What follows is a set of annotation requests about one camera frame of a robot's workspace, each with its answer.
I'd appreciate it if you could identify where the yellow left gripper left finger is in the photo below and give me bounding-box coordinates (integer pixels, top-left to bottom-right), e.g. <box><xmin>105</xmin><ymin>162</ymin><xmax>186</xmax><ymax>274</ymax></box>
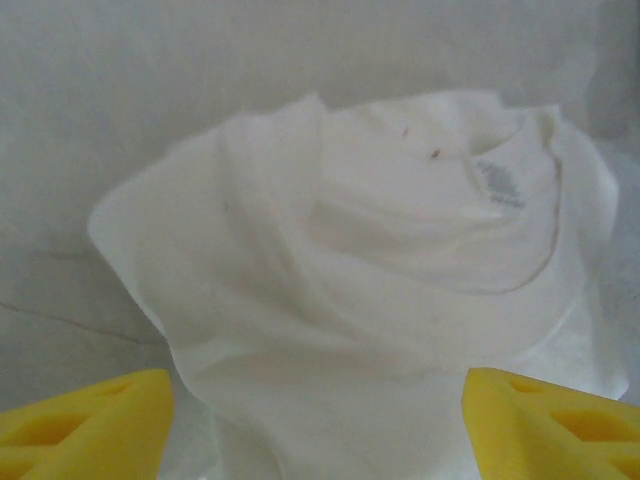
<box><xmin>0</xmin><ymin>368</ymin><xmax>176</xmax><ymax>480</ymax></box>

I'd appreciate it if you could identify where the white t-shirt with black print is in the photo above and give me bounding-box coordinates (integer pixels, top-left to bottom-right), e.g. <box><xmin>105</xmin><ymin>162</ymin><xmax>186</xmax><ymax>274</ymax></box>
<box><xmin>87</xmin><ymin>88</ymin><xmax>630</xmax><ymax>480</ymax></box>

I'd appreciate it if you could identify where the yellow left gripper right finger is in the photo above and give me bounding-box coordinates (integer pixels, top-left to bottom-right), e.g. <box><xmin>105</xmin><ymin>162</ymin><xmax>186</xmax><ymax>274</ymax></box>
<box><xmin>459</xmin><ymin>367</ymin><xmax>640</xmax><ymax>480</ymax></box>

